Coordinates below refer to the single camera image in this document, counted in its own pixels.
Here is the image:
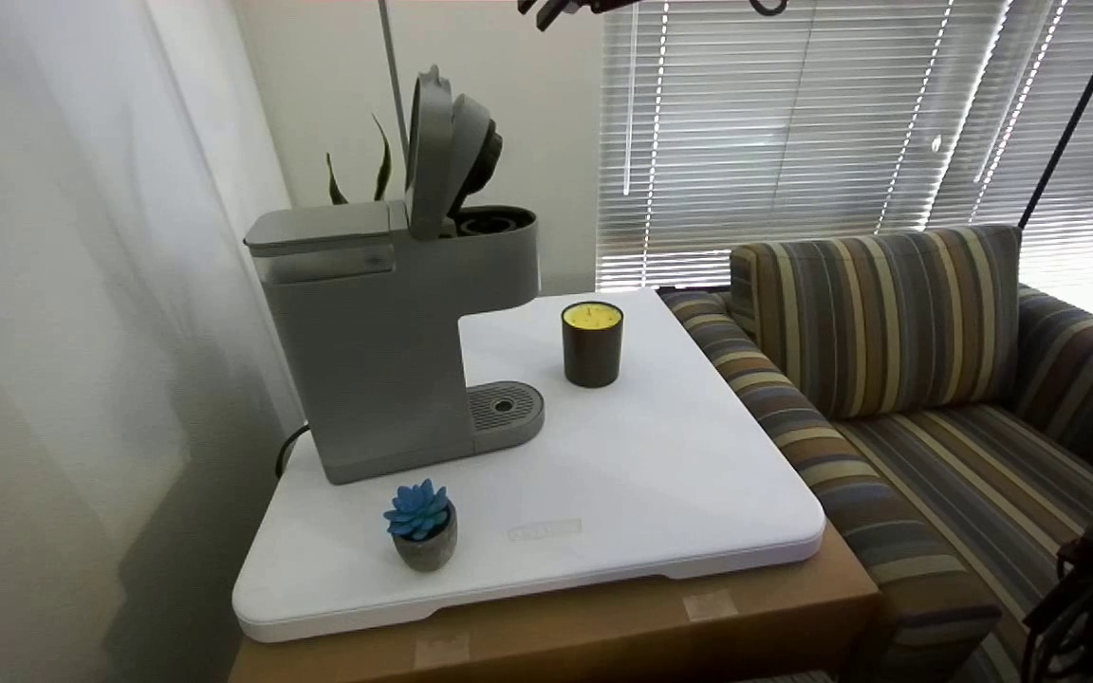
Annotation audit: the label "blue succulent in grey pot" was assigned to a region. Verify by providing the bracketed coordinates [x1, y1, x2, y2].
[379, 477, 458, 574]

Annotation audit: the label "green plant leaves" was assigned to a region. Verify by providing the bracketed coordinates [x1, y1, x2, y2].
[322, 114, 413, 205]

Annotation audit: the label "striped sofa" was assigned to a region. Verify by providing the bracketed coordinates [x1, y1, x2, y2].
[655, 224, 1093, 683]

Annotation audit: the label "yellow candle in dark glass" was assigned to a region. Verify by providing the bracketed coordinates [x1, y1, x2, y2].
[556, 296, 627, 392]

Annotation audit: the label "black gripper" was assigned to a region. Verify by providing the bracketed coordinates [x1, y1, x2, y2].
[516, 0, 639, 33]

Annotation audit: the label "black slanted pole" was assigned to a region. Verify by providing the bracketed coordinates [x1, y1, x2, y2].
[1012, 0, 1093, 237]

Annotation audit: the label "grey coffee machine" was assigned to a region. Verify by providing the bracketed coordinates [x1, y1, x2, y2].
[239, 66, 545, 486]

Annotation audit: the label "white window blinds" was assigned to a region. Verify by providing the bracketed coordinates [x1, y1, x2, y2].
[594, 0, 1093, 325]

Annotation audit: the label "striped sofa back cushion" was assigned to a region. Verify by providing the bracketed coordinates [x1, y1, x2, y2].
[727, 224, 1023, 425]

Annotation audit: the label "grey coffee machine lid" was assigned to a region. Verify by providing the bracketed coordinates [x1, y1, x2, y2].
[403, 66, 505, 243]

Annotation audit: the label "black power cable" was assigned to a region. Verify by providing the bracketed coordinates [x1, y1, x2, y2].
[270, 421, 317, 482]

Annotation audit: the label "thin grey plant stem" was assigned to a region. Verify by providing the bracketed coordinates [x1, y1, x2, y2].
[375, 0, 413, 145]

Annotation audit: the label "white plastic board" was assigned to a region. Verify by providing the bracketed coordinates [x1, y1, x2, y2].
[227, 288, 830, 644]

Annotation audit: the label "brown cardboard box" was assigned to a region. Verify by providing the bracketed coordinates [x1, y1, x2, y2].
[227, 524, 883, 683]

